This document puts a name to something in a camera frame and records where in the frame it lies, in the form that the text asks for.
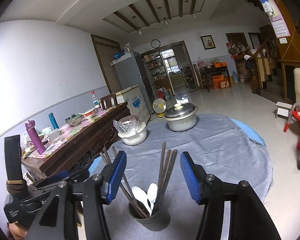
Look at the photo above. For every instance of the blue under cloth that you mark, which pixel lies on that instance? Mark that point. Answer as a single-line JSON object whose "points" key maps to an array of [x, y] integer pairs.
{"points": [[251, 133]]}

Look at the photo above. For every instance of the white plastic spoon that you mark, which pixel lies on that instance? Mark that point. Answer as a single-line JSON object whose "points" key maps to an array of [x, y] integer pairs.
{"points": [[141, 196], [152, 194]]}

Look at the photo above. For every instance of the small white fan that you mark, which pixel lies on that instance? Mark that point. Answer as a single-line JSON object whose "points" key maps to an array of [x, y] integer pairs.
{"points": [[159, 106]]}

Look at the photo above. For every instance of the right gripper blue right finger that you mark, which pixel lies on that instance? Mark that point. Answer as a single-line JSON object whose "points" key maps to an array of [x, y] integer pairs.
{"points": [[249, 218]]}

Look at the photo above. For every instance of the pot lid with knob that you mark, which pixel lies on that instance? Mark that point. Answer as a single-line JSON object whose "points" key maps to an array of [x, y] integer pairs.
{"points": [[180, 111]]}

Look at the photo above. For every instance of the purple thermos bottle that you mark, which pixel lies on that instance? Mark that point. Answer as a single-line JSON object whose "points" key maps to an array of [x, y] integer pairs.
{"points": [[37, 142]]}

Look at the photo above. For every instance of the red white bowl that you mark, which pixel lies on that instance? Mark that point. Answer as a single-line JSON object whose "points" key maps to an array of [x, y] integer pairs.
{"points": [[90, 114]]}

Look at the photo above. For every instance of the clear plastic water bottle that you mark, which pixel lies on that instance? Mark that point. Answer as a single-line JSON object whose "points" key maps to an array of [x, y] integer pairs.
{"points": [[95, 101]]}

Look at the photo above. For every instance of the grey table cloth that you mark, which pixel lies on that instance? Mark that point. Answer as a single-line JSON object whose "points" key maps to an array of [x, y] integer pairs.
{"points": [[216, 143]]}

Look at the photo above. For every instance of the white chest freezer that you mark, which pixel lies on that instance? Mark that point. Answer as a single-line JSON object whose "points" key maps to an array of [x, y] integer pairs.
{"points": [[135, 100]]}

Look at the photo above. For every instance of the round wall clock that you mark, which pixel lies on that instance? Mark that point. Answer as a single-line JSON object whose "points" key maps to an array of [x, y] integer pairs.
{"points": [[155, 43]]}

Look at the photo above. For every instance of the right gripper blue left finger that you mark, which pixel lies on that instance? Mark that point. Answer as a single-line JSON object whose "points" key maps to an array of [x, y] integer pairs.
{"points": [[57, 217]]}

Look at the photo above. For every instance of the aluminium pot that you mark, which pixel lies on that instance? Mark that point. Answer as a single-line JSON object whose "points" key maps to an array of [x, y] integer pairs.
{"points": [[183, 123]]}

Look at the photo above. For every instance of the wall calendar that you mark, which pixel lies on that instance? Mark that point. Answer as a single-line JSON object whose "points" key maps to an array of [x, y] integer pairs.
{"points": [[276, 18]]}

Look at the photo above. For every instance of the dark metal utensil holder cup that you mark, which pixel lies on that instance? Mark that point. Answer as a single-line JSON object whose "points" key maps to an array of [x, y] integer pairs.
{"points": [[157, 222]]}

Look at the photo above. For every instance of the white step stool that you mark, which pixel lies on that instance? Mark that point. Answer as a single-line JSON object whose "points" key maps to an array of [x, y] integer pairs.
{"points": [[283, 109]]}

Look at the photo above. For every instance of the clear plastic bag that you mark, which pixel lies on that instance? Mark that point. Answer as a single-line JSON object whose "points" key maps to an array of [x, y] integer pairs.
{"points": [[128, 124]]}

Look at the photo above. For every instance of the glass lidded bowl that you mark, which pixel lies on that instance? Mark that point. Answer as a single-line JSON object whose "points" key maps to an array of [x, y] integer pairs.
{"points": [[74, 120]]}

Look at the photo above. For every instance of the wooden stair railing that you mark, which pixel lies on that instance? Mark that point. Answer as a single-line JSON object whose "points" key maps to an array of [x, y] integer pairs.
{"points": [[254, 65]]}

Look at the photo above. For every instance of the dark wooden side table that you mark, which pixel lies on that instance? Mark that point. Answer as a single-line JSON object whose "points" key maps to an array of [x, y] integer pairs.
{"points": [[206, 73]]}

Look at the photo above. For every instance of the dark carved wooden sideboard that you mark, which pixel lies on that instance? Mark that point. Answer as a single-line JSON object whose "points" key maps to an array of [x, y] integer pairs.
{"points": [[81, 148]]}

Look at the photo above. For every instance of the teal bottle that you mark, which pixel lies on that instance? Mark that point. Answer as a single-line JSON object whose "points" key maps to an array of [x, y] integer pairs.
{"points": [[53, 121]]}

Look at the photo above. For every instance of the framed wall picture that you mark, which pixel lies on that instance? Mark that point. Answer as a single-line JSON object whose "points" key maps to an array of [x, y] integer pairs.
{"points": [[208, 42]]}

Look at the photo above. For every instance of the person's left hand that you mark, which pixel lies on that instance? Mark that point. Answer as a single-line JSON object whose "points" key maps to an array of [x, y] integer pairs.
{"points": [[16, 231]]}

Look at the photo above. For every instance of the grey refrigerator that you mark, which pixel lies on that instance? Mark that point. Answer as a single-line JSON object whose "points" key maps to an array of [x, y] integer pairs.
{"points": [[131, 70]]}

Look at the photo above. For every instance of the orange boxes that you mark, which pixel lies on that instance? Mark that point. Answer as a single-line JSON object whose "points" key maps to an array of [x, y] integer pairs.
{"points": [[221, 77]]}

